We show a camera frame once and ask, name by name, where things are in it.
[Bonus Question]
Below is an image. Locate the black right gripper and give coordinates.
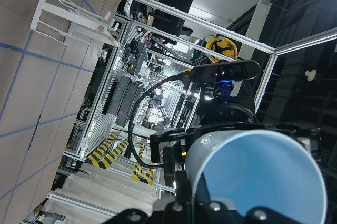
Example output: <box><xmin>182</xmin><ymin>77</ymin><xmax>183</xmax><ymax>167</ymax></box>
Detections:
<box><xmin>150</xmin><ymin>103</ymin><xmax>320</xmax><ymax>163</ymax></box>

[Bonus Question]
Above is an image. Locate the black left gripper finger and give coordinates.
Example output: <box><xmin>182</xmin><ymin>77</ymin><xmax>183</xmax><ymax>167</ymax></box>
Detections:
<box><xmin>152</xmin><ymin>171</ymin><xmax>210</xmax><ymax>224</ymax></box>

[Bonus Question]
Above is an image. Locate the light blue cup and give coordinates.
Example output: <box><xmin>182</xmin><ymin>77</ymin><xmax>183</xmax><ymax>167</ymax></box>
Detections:
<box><xmin>185</xmin><ymin>130</ymin><xmax>327</xmax><ymax>223</ymax></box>

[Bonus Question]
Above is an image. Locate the yellow hard hat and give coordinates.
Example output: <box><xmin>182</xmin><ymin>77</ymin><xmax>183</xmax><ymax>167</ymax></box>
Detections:
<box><xmin>205</xmin><ymin>36</ymin><xmax>238</xmax><ymax>59</ymax></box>

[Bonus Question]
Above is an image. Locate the braided black camera cable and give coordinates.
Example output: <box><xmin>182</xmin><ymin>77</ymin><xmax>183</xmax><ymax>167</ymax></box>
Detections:
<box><xmin>128</xmin><ymin>73</ymin><xmax>193</xmax><ymax>169</ymax></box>

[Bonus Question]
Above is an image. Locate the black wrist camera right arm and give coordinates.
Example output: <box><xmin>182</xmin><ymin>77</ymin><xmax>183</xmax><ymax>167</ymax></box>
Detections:
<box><xmin>189</xmin><ymin>60</ymin><xmax>260</xmax><ymax>84</ymax></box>

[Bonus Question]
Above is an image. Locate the white wire cup rack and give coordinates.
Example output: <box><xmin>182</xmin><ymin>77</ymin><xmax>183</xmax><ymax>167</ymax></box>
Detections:
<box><xmin>30</xmin><ymin>0</ymin><xmax>120</xmax><ymax>57</ymax></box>

